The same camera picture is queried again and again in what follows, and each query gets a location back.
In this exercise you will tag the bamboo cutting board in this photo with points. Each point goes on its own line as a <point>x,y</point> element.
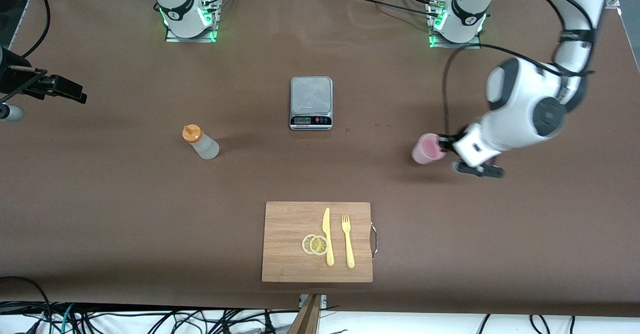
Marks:
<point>290,234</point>

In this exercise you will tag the pink plastic cup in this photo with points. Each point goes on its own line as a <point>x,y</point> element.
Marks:
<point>422,153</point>

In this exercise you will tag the squeeze bottle with orange cap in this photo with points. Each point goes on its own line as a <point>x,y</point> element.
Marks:
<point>207,148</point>

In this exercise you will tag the lemon slice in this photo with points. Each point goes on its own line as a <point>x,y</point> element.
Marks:
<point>319,245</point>
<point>305,244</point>

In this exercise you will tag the small metal bracket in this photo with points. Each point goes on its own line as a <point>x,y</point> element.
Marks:
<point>324,300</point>

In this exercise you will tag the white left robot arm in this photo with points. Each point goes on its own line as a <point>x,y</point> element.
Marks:
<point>525,103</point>

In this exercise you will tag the yellow plastic fork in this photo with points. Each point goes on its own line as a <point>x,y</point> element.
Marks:
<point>348,246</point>

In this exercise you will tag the aluminium arm base plate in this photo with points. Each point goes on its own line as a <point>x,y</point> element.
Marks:
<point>175,39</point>
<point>462,45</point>

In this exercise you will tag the wooden post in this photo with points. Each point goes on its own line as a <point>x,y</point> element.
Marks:
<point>307,319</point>

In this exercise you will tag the silver digital kitchen scale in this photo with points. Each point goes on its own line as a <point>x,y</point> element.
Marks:
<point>311,96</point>

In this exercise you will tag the metal table corner bracket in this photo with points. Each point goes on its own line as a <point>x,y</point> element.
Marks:
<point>614,2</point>

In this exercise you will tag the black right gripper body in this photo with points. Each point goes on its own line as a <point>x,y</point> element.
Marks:
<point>14,76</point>

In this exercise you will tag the brown table cover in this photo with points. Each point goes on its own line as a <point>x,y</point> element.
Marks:
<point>150,214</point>

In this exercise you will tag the yellow plastic knife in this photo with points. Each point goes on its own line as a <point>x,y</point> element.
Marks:
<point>328,239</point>

